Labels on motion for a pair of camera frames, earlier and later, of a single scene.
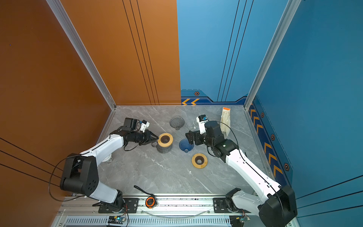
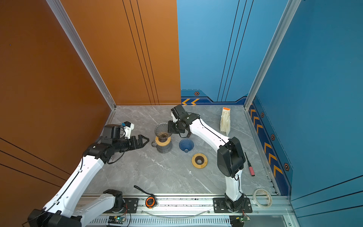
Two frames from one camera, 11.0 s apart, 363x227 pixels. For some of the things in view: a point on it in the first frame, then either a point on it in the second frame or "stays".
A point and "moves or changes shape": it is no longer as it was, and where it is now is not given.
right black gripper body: [199, 138] to [175, 127]
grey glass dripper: [177, 122] moves or changes shape
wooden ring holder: [165, 140] stays
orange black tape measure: [151, 201] stays
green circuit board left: [118, 220] stays
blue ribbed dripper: [185, 145] stays
